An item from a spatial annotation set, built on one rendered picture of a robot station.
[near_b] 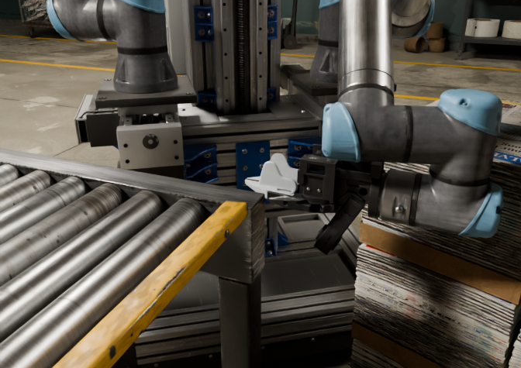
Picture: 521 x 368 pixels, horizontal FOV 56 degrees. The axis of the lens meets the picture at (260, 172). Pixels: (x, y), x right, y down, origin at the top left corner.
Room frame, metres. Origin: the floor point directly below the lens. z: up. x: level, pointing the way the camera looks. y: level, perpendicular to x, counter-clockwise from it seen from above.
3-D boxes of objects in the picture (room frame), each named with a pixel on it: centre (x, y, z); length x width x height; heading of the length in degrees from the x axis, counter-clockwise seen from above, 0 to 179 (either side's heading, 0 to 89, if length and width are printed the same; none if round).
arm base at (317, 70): (1.28, -0.21, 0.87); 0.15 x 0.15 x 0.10
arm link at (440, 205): (0.59, -0.27, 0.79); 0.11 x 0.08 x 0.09; 68
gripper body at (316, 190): (0.65, -0.12, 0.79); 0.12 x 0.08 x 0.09; 68
